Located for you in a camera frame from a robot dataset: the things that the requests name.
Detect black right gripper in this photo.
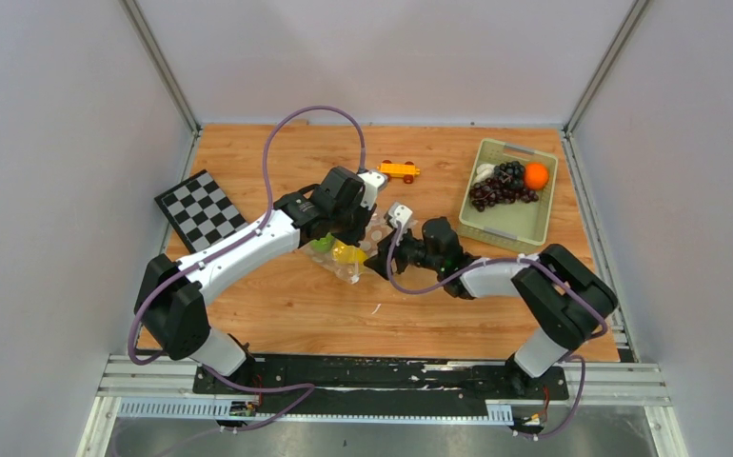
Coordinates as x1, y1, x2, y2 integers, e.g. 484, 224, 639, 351
365, 223, 443, 280

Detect fake yellow lemon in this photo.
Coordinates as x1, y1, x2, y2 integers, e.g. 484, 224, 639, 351
330, 241, 368, 265

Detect clear zip top bag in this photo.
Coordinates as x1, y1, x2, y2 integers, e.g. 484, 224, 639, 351
300, 213, 393, 284

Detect white fake garlic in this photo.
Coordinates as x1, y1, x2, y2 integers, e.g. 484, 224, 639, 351
472, 163, 496, 184

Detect dark purple fake grapes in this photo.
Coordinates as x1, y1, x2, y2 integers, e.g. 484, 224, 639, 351
467, 160, 541, 211

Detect fake orange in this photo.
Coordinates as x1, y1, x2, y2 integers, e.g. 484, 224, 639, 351
524, 162, 550, 191

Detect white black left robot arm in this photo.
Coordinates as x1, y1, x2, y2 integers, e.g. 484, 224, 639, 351
129, 167, 386, 393

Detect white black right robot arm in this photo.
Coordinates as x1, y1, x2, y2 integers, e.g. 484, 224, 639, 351
364, 217, 619, 398

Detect fake green lime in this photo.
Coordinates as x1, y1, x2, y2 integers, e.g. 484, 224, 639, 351
309, 233, 336, 254

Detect yellow toy car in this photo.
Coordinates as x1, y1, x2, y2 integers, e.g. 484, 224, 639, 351
378, 160, 421, 184

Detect pale green plastic basket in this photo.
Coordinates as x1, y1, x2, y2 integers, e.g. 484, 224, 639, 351
457, 138, 558, 253

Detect black white checkerboard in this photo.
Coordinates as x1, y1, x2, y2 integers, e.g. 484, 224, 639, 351
153, 169, 248, 253

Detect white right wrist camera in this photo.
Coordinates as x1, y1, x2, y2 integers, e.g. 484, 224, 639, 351
385, 202, 413, 229

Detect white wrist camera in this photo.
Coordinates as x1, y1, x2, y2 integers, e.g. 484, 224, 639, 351
357, 169, 388, 209
385, 202, 413, 229

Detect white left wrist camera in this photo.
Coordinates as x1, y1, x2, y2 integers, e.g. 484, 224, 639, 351
357, 169, 388, 209

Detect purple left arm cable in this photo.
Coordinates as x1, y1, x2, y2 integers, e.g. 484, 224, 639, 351
127, 105, 367, 432

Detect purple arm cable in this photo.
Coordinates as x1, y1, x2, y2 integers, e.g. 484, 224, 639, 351
127, 105, 367, 432
385, 220, 610, 441

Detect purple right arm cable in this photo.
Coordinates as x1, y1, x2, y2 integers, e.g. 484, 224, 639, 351
385, 220, 610, 441

